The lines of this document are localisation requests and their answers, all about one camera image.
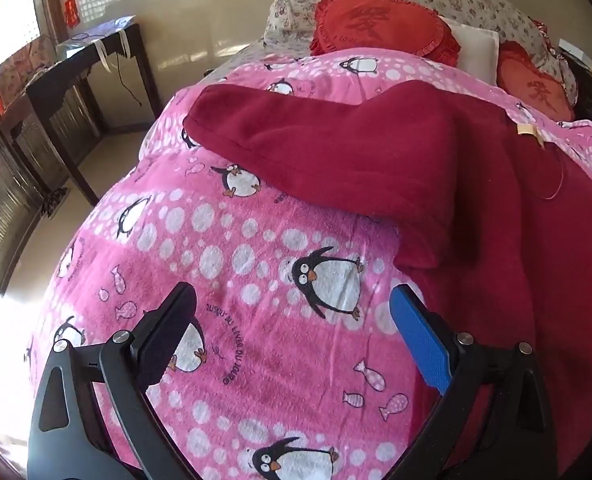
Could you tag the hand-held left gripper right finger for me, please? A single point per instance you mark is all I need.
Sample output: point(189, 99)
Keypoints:
point(421, 340)

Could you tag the pink penguin blanket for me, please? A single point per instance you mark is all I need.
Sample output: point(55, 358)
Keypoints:
point(256, 240)

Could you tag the beige garment label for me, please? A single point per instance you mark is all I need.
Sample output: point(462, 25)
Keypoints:
point(528, 130)

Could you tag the white pillow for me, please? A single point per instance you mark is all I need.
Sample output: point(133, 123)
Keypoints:
point(476, 47)

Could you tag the dark slatted wooden cabinet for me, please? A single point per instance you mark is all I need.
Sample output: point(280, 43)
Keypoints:
point(1, 210)

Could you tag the red wall sticker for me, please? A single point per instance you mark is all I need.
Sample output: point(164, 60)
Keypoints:
point(71, 9)

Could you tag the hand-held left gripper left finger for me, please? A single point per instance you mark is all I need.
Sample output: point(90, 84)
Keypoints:
point(168, 332)

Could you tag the dark wooden desk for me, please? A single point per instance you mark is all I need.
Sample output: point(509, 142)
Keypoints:
point(51, 90)

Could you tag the floral patterned box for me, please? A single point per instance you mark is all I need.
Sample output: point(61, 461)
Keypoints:
point(21, 67)

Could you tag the dark red fleece garment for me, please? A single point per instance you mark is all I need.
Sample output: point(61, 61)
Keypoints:
point(376, 150)

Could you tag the red heart cushion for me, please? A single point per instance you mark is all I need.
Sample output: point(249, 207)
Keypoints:
point(376, 25)
point(531, 85)

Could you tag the dark item on floor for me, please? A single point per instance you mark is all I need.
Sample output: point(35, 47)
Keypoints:
point(52, 202)

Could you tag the dark carved wooden headboard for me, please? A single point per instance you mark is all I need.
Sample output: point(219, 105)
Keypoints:
point(591, 92)

